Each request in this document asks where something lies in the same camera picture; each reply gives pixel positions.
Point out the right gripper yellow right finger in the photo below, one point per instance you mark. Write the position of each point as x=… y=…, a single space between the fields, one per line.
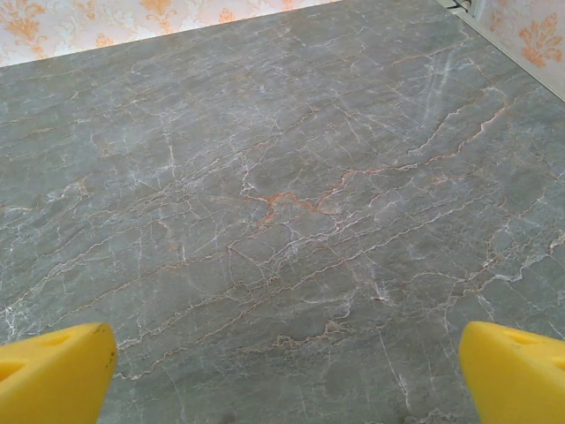
x=516 y=380

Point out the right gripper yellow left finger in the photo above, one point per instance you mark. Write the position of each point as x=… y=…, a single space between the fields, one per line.
x=53 y=375

